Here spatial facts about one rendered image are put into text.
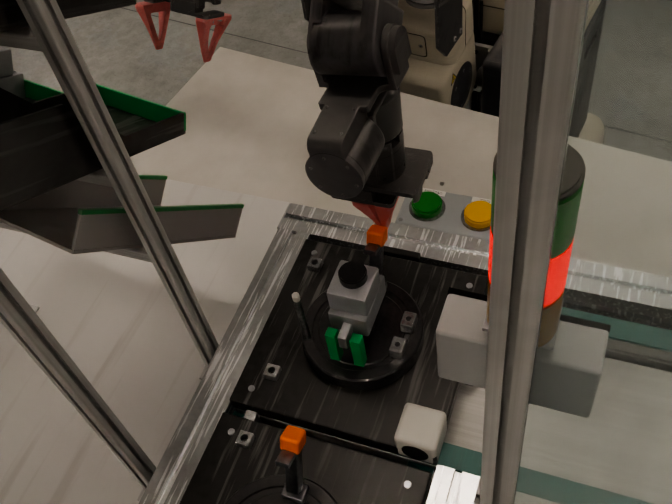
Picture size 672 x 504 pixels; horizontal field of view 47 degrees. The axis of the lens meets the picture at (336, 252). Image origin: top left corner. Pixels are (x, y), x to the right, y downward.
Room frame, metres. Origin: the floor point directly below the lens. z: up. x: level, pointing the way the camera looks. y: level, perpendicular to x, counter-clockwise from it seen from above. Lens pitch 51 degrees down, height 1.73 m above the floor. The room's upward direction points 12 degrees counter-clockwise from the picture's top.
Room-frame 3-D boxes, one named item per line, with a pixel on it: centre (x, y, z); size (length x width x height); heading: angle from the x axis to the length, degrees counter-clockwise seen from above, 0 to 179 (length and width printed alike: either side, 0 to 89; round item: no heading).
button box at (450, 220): (0.63, -0.19, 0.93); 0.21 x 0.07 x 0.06; 61
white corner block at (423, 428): (0.35, -0.05, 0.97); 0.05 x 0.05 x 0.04; 61
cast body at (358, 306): (0.47, -0.01, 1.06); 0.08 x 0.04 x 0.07; 151
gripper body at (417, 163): (0.57, -0.06, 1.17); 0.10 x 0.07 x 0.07; 62
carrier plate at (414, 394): (0.48, -0.01, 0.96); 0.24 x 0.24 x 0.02; 61
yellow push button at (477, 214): (0.63, -0.19, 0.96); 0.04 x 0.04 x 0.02
